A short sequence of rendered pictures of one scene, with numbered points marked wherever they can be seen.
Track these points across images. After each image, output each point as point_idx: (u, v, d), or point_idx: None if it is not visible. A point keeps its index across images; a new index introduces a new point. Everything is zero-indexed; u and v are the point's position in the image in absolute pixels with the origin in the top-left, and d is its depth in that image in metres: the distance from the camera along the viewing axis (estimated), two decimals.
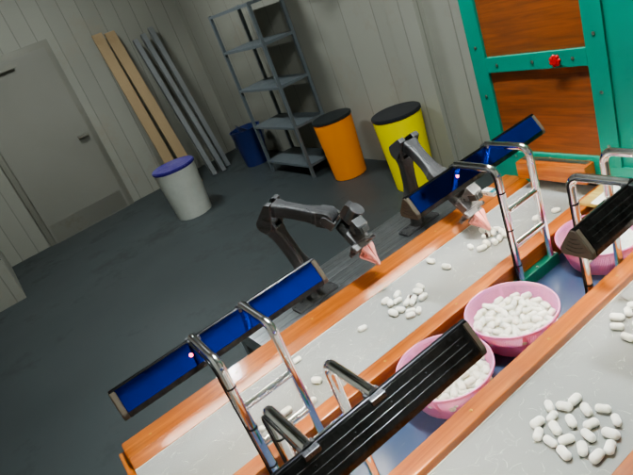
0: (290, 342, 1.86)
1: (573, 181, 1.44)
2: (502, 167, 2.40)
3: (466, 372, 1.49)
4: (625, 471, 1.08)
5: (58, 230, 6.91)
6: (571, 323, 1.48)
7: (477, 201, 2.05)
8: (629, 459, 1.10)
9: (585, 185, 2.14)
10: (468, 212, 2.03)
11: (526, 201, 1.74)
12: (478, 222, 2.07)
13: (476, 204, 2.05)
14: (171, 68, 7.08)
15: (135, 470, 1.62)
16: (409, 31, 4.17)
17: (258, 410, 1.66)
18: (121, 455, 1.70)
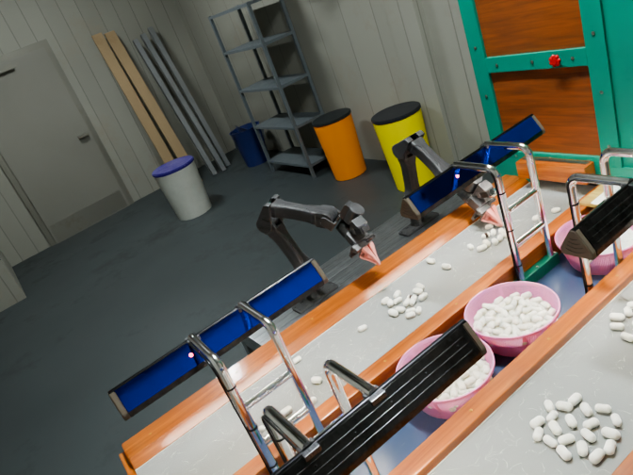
0: (290, 342, 1.86)
1: (573, 181, 1.44)
2: (502, 167, 2.40)
3: (466, 372, 1.49)
4: (625, 471, 1.08)
5: (58, 230, 6.91)
6: (571, 323, 1.48)
7: (488, 198, 2.08)
8: (629, 459, 1.10)
9: (585, 185, 2.14)
10: (480, 208, 2.05)
11: (526, 201, 1.74)
12: (490, 220, 2.09)
13: (487, 202, 2.08)
14: (171, 68, 7.08)
15: (135, 470, 1.62)
16: (409, 31, 4.17)
17: (258, 410, 1.66)
18: (121, 455, 1.70)
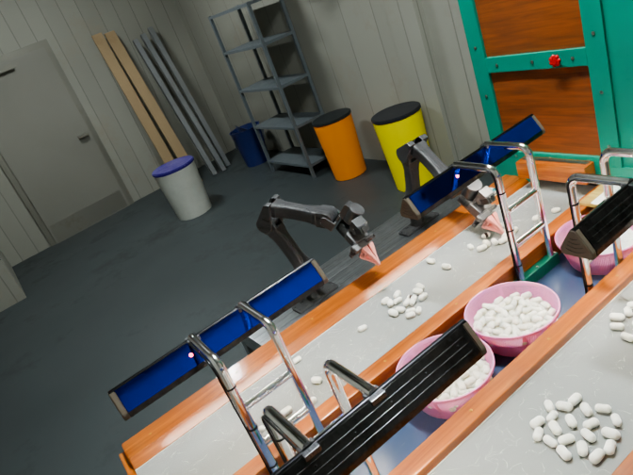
0: (290, 342, 1.86)
1: (573, 181, 1.44)
2: (502, 167, 2.40)
3: (466, 372, 1.49)
4: (625, 471, 1.08)
5: (58, 230, 6.91)
6: (571, 323, 1.48)
7: (489, 204, 2.03)
8: (629, 459, 1.10)
9: (585, 185, 2.14)
10: (480, 216, 2.00)
11: (526, 201, 1.74)
12: (491, 226, 2.04)
13: (488, 208, 2.03)
14: (171, 68, 7.08)
15: (135, 470, 1.62)
16: (409, 31, 4.17)
17: (258, 410, 1.66)
18: (121, 455, 1.70)
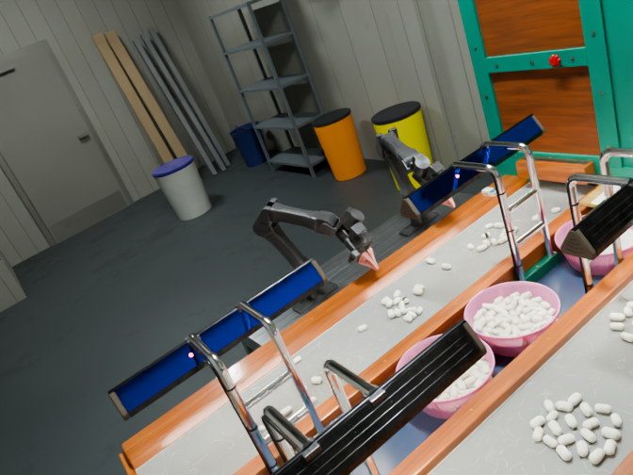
0: (290, 342, 1.86)
1: (573, 181, 1.44)
2: (502, 167, 2.40)
3: (466, 372, 1.49)
4: (625, 471, 1.08)
5: (58, 230, 6.91)
6: (571, 323, 1.48)
7: None
8: (629, 459, 1.10)
9: (585, 185, 2.14)
10: None
11: (526, 201, 1.74)
12: None
13: None
14: (171, 68, 7.08)
15: (135, 470, 1.62)
16: (409, 31, 4.17)
17: (258, 410, 1.66)
18: (121, 455, 1.70)
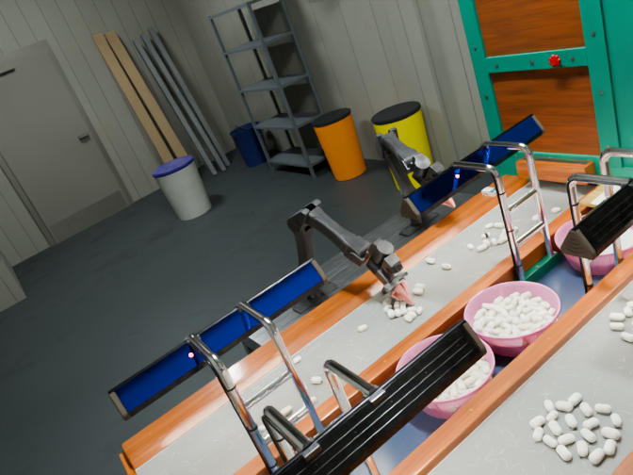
0: (290, 342, 1.86)
1: (573, 181, 1.44)
2: (502, 167, 2.40)
3: (466, 372, 1.49)
4: (625, 471, 1.08)
5: (58, 230, 6.91)
6: (571, 323, 1.48)
7: None
8: (629, 459, 1.10)
9: (585, 185, 2.14)
10: None
11: (526, 201, 1.74)
12: None
13: None
14: (171, 68, 7.08)
15: (135, 470, 1.62)
16: (409, 31, 4.17)
17: (258, 410, 1.66)
18: (121, 455, 1.70)
